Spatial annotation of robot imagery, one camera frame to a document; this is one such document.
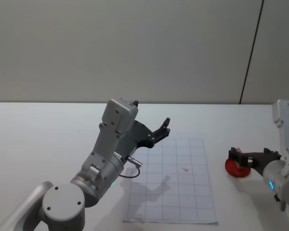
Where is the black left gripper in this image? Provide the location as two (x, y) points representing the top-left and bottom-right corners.
(115, 100), (171, 156)

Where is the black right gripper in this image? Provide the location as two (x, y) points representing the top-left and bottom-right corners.
(228, 147), (282, 178)

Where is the red round ink pad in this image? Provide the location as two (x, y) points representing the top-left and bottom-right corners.
(224, 157), (251, 179)

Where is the white gridded paper sheet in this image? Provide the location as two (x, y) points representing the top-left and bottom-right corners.
(122, 137), (219, 225)

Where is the white table cloth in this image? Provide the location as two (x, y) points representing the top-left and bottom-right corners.
(0, 102), (289, 231)

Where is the thin dark cable, silver plug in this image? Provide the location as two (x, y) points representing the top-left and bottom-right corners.
(118, 155), (144, 179)

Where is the dark vertical wall strip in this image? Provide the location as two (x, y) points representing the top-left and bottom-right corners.
(238, 0), (265, 105)

